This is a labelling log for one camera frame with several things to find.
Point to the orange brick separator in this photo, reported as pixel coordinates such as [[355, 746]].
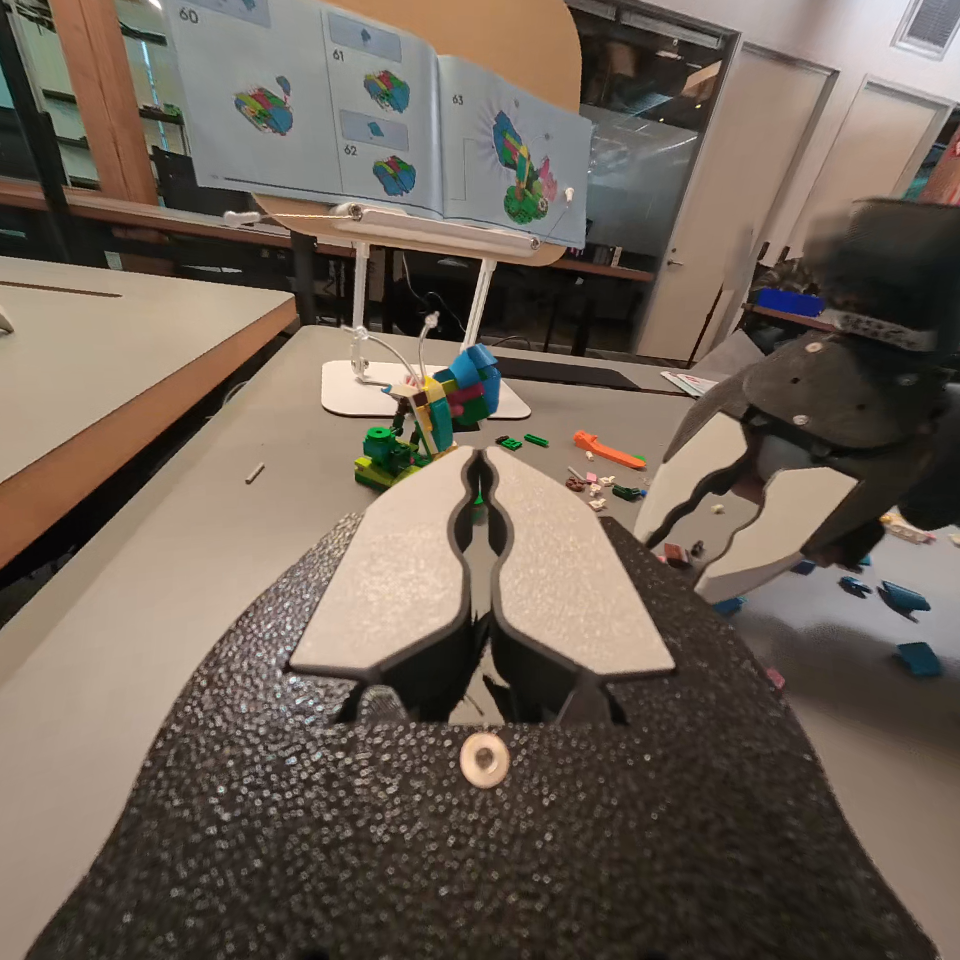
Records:
[[607, 451]]

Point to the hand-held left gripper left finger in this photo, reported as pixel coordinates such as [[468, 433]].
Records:
[[390, 585]]

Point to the paper leaflet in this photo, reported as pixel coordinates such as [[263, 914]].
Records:
[[690, 382]]

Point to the scattered small lego pieces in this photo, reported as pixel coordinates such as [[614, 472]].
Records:
[[535, 440]]

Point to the pink and white lego piece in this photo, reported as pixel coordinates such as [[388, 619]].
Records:
[[907, 529]]

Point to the white book stand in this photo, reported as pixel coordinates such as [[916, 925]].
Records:
[[337, 397]]

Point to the long wooden counter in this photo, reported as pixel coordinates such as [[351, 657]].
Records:
[[150, 217]]

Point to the lego instruction booklet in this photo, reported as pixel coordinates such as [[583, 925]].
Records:
[[300, 112]]

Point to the adjacent grey table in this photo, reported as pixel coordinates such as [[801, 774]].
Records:
[[112, 360]]

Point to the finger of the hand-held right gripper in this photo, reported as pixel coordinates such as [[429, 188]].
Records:
[[690, 465], [787, 517]]

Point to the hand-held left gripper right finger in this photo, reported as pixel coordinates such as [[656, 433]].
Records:
[[570, 592]]

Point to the blue storage bin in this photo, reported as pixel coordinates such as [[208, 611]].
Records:
[[787, 301]]

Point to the grey door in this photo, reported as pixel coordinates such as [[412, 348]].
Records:
[[735, 187], [877, 150]]

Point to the colourful lego model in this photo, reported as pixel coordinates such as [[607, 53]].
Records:
[[435, 420]]

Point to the teal lego piece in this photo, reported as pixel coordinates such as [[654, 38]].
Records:
[[904, 598], [855, 586], [919, 660]]

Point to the small white rod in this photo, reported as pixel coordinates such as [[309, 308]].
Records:
[[255, 472]]

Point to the black desk mat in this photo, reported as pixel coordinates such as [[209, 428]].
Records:
[[570, 373]]

